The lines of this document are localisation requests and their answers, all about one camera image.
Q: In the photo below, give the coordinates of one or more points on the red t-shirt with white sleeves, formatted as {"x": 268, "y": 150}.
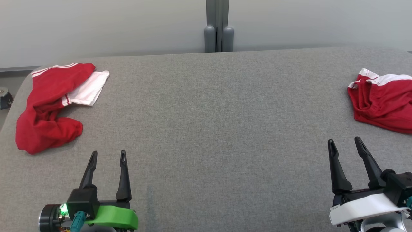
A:
{"x": 45, "y": 109}

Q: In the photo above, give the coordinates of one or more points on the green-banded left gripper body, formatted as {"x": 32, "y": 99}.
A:
{"x": 116, "y": 217}

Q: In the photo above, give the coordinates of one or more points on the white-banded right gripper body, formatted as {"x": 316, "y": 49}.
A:
{"x": 363, "y": 207}

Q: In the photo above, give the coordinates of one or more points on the red shorts with white trim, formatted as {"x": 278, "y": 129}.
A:
{"x": 383, "y": 103}

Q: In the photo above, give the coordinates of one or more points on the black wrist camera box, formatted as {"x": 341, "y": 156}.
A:
{"x": 82, "y": 201}
{"x": 400, "y": 187}

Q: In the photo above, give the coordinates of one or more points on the dark caster wheel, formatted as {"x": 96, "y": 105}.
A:
{"x": 4, "y": 98}

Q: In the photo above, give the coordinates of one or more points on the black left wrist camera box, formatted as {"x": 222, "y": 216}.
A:
{"x": 82, "y": 201}

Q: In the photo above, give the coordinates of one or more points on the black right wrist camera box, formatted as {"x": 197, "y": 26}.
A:
{"x": 400, "y": 187}

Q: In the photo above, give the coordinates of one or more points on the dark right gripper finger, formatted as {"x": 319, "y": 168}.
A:
{"x": 339, "y": 174}
{"x": 371, "y": 170}

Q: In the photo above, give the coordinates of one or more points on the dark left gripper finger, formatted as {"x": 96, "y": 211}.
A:
{"x": 124, "y": 183}
{"x": 88, "y": 174}

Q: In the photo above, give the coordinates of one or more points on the grey vertical post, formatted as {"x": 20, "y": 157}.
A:
{"x": 219, "y": 29}

